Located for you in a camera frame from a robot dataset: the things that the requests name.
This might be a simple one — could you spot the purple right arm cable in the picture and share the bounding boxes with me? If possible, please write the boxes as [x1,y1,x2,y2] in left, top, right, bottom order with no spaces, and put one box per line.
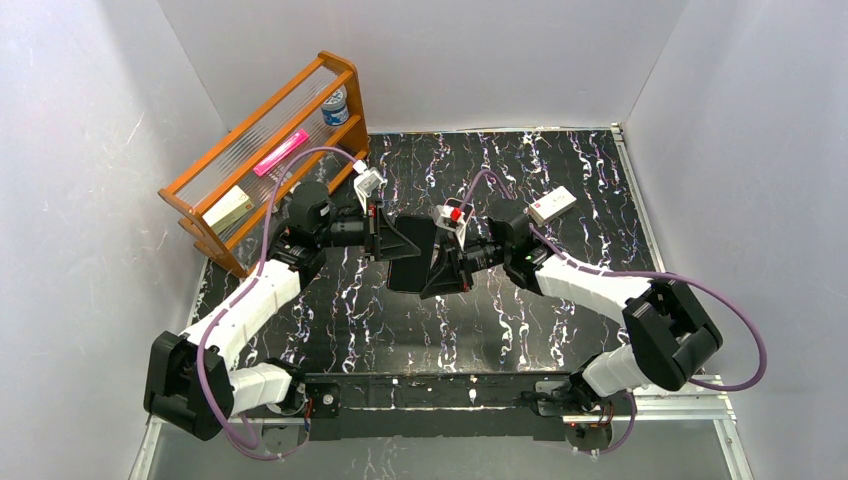
[460,168,768,457]

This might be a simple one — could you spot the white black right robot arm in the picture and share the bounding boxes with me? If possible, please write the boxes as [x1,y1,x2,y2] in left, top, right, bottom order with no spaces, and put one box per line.
[420,211,723,409]

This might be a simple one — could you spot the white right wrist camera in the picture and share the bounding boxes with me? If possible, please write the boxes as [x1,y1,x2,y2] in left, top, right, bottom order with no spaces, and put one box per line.
[430,198,474,250]

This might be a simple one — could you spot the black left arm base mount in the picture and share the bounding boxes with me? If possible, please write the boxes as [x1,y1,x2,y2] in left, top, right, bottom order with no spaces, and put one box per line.
[304,381,341,419]

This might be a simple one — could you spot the black phone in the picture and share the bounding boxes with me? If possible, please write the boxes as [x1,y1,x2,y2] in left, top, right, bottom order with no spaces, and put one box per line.
[386,215,437,294]

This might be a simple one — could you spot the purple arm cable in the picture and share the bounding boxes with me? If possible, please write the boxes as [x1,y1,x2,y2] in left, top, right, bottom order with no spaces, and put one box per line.
[460,168,768,457]
[195,146,362,462]

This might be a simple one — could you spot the pink flat box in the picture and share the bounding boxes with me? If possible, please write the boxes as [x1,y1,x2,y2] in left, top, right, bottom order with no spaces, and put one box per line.
[253,129,310,176]

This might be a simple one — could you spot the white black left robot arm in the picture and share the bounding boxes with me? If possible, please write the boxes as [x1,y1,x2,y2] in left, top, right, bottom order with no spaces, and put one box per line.
[143,181,421,440]

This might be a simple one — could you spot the white blue round jar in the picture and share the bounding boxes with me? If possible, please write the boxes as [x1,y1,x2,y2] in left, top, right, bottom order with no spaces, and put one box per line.
[320,86,349,127]

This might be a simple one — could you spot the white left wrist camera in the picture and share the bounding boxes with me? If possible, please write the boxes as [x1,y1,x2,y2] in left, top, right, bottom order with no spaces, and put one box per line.
[353,160,387,212]

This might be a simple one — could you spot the white red box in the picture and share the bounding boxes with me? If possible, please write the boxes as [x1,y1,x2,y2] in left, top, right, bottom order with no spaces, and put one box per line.
[527,186,577,227]

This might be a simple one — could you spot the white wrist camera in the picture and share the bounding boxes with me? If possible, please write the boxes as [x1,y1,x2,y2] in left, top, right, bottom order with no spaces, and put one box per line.
[353,160,387,212]
[430,198,474,250]

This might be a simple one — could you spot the orange wooden shelf rack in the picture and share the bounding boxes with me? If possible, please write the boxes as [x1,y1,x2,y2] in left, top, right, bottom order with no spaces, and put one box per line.
[159,51,369,278]

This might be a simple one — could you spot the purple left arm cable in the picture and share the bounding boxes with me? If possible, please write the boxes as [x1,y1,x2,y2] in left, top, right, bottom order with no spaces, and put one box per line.
[195,146,362,462]

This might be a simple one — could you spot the cream green box on shelf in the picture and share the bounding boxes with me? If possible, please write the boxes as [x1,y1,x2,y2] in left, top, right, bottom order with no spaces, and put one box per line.
[203,186,254,234]

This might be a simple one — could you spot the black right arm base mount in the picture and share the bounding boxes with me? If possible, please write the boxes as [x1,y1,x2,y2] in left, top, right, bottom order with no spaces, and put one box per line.
[517,380,583,417]

